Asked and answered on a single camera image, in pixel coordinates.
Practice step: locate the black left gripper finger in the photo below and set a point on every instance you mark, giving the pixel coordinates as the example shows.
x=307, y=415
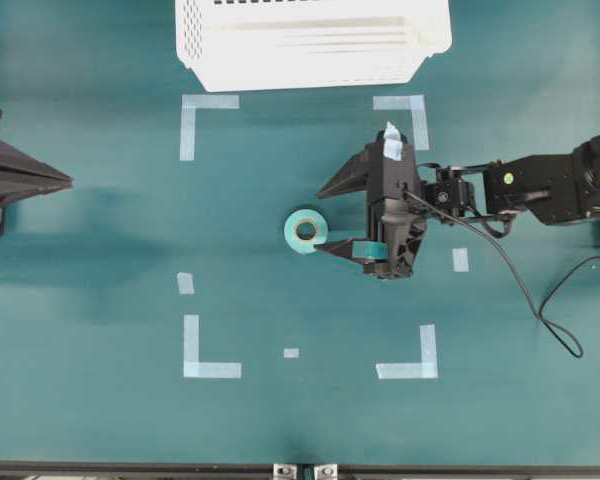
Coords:
x=15, y=196
x=13, y=160

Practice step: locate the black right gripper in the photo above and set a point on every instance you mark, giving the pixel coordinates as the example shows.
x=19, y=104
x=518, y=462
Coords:
x=393, y=220

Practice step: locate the teal tape roll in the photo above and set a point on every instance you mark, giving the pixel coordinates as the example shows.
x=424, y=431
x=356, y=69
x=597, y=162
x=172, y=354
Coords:
x=304, y=230

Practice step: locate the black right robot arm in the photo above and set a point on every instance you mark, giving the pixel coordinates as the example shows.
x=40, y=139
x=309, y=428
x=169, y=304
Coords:
x=557, y=189

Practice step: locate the white plastic lattice basket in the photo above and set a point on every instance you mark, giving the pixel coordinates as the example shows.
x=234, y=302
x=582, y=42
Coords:
x=274, y=45

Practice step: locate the black aluminium table rail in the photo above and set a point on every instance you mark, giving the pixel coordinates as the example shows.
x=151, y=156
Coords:
x=43, y=469

